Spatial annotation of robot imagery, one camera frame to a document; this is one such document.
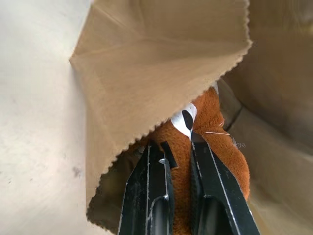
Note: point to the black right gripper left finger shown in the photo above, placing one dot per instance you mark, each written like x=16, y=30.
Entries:
x=137, y=195

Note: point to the brown paper bag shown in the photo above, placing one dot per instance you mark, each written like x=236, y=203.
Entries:
x=151, y=73

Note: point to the orange fox plush toy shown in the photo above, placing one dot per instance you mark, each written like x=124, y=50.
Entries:
x=182, y=186

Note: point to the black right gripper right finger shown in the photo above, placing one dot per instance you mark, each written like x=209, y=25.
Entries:
x=220, y=195

